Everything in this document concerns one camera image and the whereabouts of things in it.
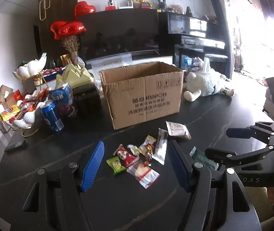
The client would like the green snack packet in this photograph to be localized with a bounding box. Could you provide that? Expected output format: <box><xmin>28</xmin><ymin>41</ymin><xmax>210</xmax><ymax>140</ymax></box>
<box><xmin>106</xmin><ymin>156</ymin><xmax>126</xmax><ymax>175</ymax></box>

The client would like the silver long snack bar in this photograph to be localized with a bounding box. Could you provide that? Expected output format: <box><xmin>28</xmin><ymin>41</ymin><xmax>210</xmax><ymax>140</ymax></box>
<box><xmin>152</xmin><ymin>128</ymin><xmax>168</xmax><ymax>165</ymax></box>

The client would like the red white clear packet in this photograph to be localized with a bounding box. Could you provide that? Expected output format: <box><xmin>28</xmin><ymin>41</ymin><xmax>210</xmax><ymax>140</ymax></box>
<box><xmin>127</xmin><ymin>162</ymin><xmax>160</xmax><ymax>189</ymax></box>

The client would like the red white snack packet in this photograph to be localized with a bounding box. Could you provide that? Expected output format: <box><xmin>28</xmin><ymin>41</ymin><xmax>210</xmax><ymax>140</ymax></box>
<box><xmin>113</xmin><ymin>144</ymin><xmax>140</xmax><ymax>168</ymax></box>

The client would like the red gold candy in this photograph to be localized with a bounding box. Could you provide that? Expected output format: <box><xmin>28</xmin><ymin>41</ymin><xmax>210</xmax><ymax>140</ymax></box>
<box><xmin>144</xmin><ymin>143</ymin><xmax>154</xmax><ymax>166</ymax></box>

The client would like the beige large snack pouch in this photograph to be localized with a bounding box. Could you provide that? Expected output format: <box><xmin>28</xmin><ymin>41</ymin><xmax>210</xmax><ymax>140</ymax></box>
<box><xmin>166</xmin><ymin>121</ymin><xmax>192</xmax><ymax>140</ymax></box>

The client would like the pale green candy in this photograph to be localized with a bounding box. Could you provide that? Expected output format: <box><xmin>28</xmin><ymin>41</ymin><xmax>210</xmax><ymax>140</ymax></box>
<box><xmin>127</xmin><ymin>144</ymin><xmax>140</xmax><ymax>157</ymax></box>

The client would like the white gold candy packet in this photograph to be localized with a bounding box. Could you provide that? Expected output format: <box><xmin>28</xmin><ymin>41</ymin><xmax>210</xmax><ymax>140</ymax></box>
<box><xmin>138</xmin><ymin>135</ymin><xmax>156</xmax><ymax>155</ymax></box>

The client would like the person right hand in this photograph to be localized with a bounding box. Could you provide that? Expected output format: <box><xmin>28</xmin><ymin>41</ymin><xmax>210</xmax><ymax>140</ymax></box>
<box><xmin>267</xmin><ymin>187</ymin><xmax>274</xmax><ymax>204</ymax></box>

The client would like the dark green packet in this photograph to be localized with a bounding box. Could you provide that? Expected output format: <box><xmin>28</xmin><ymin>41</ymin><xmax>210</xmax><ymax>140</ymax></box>
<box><xmin>189</xmin><ymin>146</ymin><xmax>219</xmax><ymax>171</ymax></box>

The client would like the white plush sheep toy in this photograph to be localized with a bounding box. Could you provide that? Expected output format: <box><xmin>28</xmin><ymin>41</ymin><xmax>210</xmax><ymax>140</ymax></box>
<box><xmin>183</xmin><ymin>68</ymin><xmax>235</xmax><ymax>102</ymax></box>

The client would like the black tin box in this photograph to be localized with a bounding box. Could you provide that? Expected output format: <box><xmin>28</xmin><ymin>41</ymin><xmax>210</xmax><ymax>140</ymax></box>
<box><xmin>74</xmin><ymin>86</ymin><xmax>102</xmax><ymax>119</ymax></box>

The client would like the piano bench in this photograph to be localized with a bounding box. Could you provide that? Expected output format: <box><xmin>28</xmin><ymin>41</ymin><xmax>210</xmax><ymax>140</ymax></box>
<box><xmin>205</xmin><ymin>54</ymin><xmax>228</xmax><ymax>73</ymax></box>

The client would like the blue pepsi can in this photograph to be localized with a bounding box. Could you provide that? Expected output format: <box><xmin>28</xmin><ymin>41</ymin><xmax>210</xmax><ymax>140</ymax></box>
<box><xmin>41</xmin><ymin>100</ymin><xmax>64</xmax><ymax>132</ymax></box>

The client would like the white lower shell bowl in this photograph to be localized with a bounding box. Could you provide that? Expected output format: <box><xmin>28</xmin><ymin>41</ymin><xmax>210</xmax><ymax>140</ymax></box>
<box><xmin>6</xmin><ymin>104</ymin><xmax>42</xmax><ymax>131</ymax></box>

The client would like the white shell bowl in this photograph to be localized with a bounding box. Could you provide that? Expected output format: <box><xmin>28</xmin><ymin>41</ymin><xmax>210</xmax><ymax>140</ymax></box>
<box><xmin>12</xmin><ymin>52</ymin><xmax>47</xmax><ymax>81</ymax></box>
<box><xmin>6</xmin><ymin>104</ymin><xmax>42</xmax><ymax>131</ymax></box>

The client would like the black remote control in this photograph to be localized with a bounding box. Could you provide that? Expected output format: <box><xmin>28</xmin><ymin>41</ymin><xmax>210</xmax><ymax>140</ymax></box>
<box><xmin>4</xmin><ymin>140</ymin><xmax>27</xmax><ymax>153</ymax></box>

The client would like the brown cardboard box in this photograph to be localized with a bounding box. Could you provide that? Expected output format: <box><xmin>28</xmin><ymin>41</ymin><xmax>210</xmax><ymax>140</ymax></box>
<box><xmin>100</xmin><ymin>62</ymin><xmax>184</xmax><ymax>130</ymax></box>

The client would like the grey plastic bin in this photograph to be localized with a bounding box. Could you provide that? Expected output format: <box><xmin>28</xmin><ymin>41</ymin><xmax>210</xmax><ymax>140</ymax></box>
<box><xmin>0</xmin><ymin>118</ymin><xmax>11</xmax><ymax>134</ymax></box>

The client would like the yellow mountain shaped box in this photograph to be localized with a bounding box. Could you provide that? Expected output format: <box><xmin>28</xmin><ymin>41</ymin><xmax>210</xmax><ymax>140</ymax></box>
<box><xmin>55</xmin><ymin>63</ymin><xmax>94</xmax><ymax>89</ymax></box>

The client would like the yellow snack bag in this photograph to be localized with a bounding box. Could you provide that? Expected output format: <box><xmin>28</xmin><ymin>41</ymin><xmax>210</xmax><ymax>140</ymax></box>
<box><xmin>0</xmin><ymin>104</ymin><xmax>20</xmax><ymax>121</ymax></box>

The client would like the black upright piano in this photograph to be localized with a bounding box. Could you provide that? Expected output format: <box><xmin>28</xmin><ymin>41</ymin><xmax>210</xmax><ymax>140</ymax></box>
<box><xmin>158</xmin><ymin>12</ymin><xmax>233</xmax><ymax>78</ymax></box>

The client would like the open cardboard box floor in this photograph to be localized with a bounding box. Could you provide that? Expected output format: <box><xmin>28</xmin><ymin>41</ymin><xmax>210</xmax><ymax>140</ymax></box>
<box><xmin>0</xmin><ymin>85</ymin><xmax>22</xmax><ymax>110</ymax></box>

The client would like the white upper shell bowl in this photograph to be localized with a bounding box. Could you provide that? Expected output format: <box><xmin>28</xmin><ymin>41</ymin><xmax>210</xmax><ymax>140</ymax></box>
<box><xmin>12</xmin><ymin>52</ymin><xmax>47</xmax><ymax>81</ymax></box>

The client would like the dried flower bouquet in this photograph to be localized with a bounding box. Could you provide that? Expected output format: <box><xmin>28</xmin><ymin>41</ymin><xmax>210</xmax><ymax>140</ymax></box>
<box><xmin>61</xmin><ymin>35</ymin><xmax>80</xmax><ymax>65</ymax></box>

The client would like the black television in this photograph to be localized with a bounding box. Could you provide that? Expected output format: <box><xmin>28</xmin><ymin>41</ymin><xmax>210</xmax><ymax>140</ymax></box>
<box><xmin>79</xmin><ymin>9</ymin><xmax>160</xmax><ymax>60</ymax></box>

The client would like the red heart balloon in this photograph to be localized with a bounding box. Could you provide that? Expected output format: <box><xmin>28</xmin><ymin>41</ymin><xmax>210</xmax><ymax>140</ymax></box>
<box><xmin>74</xmin><ymin>1</ymin><xmax>96</xmax><ymax>20</ymax></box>
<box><xmin>50</xmin><ymin>21</ymin><xmax>87</xmax><ymax>40</ymax></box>

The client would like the black bunny figurine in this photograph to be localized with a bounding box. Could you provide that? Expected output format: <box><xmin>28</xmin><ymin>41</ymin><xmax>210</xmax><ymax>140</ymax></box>
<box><xmin>157</xmin><ymin>0</ymin><xmax>167</xmax><ymax>12</ymax></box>

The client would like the red heart balloon upper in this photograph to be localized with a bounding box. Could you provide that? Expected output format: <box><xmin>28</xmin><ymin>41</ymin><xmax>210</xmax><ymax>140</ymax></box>
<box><xmin>74</xmin><ymin>1</ymin><xmax>96</xmax><ymax>20</ymax></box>

